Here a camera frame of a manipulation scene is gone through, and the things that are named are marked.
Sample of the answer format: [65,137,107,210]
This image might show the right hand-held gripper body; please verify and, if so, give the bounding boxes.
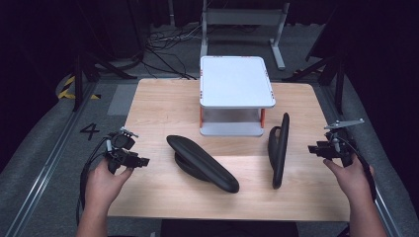
[324,118,366,168]

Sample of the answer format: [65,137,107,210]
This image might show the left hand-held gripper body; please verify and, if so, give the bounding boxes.
[105,126,143,176]

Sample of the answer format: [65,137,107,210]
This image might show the black slipper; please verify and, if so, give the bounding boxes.
[267,112,292,191]
[165,134,241,195]

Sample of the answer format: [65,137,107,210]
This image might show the white two-tier shoe rack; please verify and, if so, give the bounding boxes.
[199,55,277,138]

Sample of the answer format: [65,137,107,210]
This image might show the person's right hand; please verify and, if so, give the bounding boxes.
[322,154,377,205]

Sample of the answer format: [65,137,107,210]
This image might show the person's left hand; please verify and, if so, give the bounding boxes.
[84,159,134,212]

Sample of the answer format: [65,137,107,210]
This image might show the person's dark clothing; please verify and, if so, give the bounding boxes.
[160,219,300,237]

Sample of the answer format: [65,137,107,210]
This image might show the grey metal stand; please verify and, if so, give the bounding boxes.
[199,0,291,72]

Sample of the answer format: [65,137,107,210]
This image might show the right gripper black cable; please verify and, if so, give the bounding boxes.
[340,135,378,202]

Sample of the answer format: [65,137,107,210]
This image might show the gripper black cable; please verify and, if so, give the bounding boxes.
[75,137,112,226]
[340,135,378,202]

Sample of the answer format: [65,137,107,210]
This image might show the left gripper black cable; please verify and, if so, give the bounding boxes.
[75,137,112,226]

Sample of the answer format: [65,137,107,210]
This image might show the black stand leg frame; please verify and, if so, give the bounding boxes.
[72,51,138,113]
[281,54,348,116]

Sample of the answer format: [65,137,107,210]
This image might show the metal floor rail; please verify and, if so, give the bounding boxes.
[3,82,97,237]
[320,84,403,237]

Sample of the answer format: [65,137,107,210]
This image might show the tangle of black floor cables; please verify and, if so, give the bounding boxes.
[143,23,203,81]

